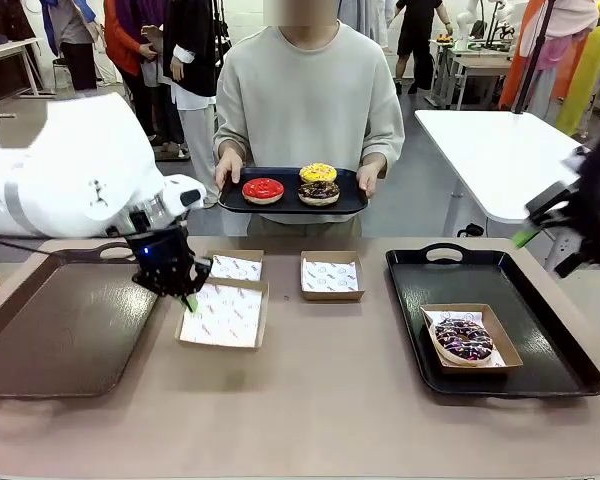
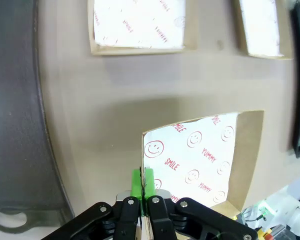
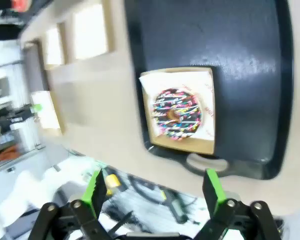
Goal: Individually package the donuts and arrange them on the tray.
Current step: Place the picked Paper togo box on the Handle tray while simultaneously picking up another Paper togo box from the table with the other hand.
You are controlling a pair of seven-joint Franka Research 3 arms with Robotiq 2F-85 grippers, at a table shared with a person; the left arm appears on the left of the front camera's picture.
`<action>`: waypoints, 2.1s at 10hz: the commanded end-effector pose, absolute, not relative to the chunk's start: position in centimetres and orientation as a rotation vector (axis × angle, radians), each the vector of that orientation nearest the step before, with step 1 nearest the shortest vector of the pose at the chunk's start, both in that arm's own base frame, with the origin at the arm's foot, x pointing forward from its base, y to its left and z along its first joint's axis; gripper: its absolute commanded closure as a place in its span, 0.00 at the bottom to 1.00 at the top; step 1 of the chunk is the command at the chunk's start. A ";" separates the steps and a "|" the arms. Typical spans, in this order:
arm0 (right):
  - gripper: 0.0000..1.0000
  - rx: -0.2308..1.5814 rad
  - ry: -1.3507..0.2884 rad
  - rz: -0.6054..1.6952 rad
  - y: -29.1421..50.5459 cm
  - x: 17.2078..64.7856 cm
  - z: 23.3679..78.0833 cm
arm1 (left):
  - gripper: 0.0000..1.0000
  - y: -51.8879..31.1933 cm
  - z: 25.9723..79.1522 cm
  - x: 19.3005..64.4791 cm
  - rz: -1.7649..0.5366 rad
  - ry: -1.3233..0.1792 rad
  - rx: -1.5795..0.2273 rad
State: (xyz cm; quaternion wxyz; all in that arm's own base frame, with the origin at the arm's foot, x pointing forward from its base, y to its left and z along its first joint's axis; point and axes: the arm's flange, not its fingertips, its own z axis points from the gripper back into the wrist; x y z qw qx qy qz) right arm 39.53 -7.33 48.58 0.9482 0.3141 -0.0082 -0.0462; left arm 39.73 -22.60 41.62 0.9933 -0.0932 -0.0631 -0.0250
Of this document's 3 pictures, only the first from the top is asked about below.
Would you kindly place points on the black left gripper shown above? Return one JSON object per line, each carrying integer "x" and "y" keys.
{"x": 162, "y": 265}

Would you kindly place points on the brown cardboard box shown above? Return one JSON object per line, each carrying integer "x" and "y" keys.
{"x": 220, "y": 346}
{"x": 235, "y": 253}
{"x": 507, "y": 345}
{"x": 330, "y": 295}

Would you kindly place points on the red glazed donut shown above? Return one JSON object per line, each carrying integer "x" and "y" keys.
{"x": 252, "y": 192}

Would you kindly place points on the purple drizzled chocolate donut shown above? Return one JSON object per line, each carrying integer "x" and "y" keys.
{"x": 480, "y": 350}

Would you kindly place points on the chocolate sprinkled donut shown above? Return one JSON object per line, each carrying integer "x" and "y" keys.
{"x": 310, "y": 195}

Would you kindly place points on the yellow sprinkled donut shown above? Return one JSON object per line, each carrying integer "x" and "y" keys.
{"x": 310, "y": 175}

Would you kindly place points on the black serving tray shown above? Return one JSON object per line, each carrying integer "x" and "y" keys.
{"x": 350, "y": 195}

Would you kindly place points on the person's left forearm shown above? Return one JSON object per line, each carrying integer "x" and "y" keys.
{"x": 382, "y": 140}

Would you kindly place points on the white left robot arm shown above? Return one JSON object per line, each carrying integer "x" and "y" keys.
{"x": 80, "y": 165}

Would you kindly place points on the person's right forearm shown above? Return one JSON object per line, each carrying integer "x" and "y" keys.
{"x": 232, "y": 135}

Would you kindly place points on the person's right hand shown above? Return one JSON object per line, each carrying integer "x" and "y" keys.
{"x": 227, "y": 172}

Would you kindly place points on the person's left hand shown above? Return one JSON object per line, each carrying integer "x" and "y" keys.
{"x": 371, "y": 175}

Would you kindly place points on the black caster foot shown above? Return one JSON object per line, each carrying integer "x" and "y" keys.
{"x": 470, "y": 231}

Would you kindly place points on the yellow hanging garment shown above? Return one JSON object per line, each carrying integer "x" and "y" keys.
{"x": 590, "y": 75}

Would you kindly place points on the black pole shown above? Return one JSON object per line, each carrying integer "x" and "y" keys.
{"x": 530, "y": 65}

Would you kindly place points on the orange hanging garment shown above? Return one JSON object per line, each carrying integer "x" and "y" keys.
{"x": 522, "y": 60}

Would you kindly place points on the background desk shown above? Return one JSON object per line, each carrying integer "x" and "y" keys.
{"x": 480, "y": 62}

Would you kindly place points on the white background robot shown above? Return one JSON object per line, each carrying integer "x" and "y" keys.
{"x": 465, "y": 20}

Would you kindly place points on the person in beige sweater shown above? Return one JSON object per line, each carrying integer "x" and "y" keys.
{"x": 305, "y": 100}

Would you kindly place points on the background person in black shorts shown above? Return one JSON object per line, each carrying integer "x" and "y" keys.
{"x": 415, "y": 30}

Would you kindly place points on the background person in black jacket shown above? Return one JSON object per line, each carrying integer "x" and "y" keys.
{"x": 190, "y": 40}

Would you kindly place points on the background person with purple top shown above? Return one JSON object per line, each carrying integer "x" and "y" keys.
{"x": 125, "y": 45}

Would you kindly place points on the black tripod stand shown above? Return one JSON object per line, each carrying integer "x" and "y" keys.
{"x": 222, "y": 30}

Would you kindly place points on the background person in grey shirt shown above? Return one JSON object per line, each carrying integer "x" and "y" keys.
{"x": 72, "y": 25}

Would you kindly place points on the white side table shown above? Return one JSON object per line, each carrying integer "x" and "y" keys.
{"x": 5, "y": 50}

